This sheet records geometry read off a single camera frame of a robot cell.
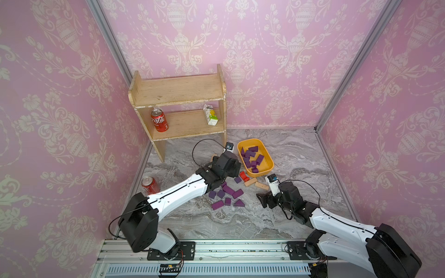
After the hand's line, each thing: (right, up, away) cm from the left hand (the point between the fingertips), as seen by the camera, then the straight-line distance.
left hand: (230, 163), depth 83 cm
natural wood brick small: (+11, -11, +12) cm, 20 cm away
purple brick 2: (-7, -22, +4) cm, 23 cm away
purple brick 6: (+4, -17, +8) cm, 19 cm away
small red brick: (+8, -9, +14) cm, 18 cm away
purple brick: (+18, 0, +19) cm, 26 cm away
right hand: (+17, -14, +2) cm, 22 cm away
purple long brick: (+12, +4, +23) cm, 26 cm away
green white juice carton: (-11, +25, +8) cm, 28 cm away
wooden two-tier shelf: (-33, +33, +28) cm, 55 cm away
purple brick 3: (+16, +6, +26) cm, 31 cm away
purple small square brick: (-1, -20, +3) cm, 20 cm away
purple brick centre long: (-2, -14, +9) cm, 17 cm away
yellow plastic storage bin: (+16, +2, +23) cm, 28 cm away
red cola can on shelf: (-34, +21, 0) cm, 40 cm away
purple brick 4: (+14, -6, +15) cm, 22 cm away
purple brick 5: (-9, -17, +6) cm, 20 cm away
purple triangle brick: (+4, -21, +3) cm, 21 cm away
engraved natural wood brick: (+17, -13, +9) cm, 23 cm away
